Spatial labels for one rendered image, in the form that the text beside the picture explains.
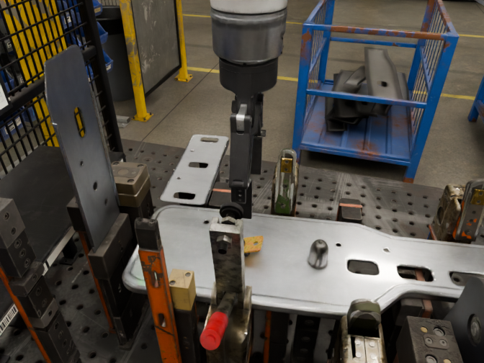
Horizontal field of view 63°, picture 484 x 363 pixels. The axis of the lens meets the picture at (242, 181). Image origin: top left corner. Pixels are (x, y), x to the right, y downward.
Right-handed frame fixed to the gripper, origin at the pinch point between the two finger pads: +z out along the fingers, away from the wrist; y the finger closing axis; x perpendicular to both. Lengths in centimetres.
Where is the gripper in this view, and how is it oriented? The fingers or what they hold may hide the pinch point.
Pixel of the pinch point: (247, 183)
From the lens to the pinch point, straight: 61.7
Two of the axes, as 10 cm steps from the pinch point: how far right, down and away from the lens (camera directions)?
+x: -9.9, -0.9, 1.3
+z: 0.0, 8.0, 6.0
